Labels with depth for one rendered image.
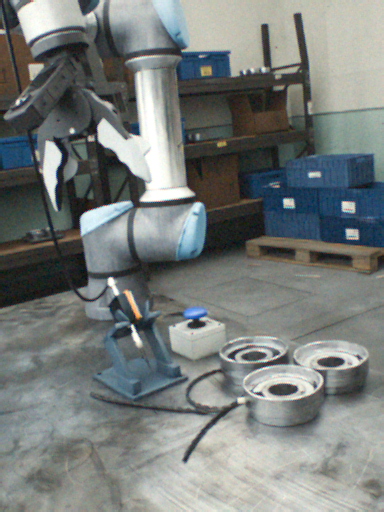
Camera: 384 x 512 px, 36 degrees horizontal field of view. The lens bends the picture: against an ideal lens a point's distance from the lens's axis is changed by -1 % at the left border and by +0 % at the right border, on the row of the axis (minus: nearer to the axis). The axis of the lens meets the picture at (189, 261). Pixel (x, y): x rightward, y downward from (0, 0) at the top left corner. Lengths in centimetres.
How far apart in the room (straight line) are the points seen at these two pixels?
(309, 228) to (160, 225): 372
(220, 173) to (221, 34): 142
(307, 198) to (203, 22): 193
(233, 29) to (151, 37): 471
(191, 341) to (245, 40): 514
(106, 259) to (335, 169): 351
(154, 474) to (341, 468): 21
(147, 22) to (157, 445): 79
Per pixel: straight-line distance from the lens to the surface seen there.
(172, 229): 119
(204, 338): 100
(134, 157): 71
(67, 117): 76
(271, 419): 78
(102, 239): 124
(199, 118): 557
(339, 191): 462
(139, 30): 122
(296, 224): 496
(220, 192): 505
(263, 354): 94
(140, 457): 76
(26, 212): 484
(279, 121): 543
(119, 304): 92
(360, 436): 76
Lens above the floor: 119
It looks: 13 degrees down
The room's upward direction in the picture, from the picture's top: 7 degrees counter-clockwise
